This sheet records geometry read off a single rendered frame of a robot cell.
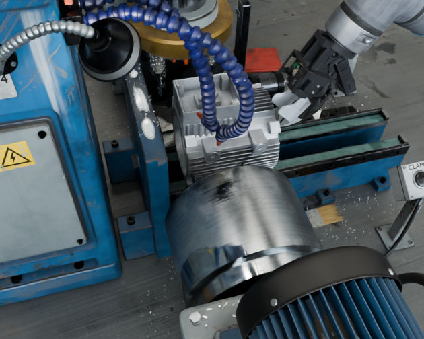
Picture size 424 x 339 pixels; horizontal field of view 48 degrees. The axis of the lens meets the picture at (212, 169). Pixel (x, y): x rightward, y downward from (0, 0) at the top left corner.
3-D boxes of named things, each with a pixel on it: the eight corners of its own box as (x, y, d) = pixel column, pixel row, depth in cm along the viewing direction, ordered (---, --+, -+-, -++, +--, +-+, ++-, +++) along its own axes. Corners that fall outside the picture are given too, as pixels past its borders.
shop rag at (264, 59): (276, 48, 161) (276, 46, 160) (283, 71, 153) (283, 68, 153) (232, 50, 160) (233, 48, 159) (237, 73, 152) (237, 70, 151)
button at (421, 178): (412, 188, 92) (418, 187, 91) (409, 173, 93) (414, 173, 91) (426, 185, 93) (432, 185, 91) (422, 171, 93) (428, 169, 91)
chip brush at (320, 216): (268, 240, 113) (268, 239, 112) (260, 223, 116) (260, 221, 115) (344, 220, 117) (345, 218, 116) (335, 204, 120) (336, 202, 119)
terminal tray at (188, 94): (184, 140, 95) (183, 114, 90) (173, 105, 102) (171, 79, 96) (240, 130, 97) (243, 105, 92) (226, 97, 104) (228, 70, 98)
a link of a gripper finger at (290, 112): (262, 120, 96) (289, 86, 91) (283, 126, 99) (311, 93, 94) (267, 130, 94) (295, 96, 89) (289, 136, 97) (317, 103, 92)
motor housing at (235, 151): (188, 200, 105) (188, 142, 90) (171, 140, 116) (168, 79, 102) (274, 184, 108) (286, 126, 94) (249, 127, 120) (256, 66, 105)
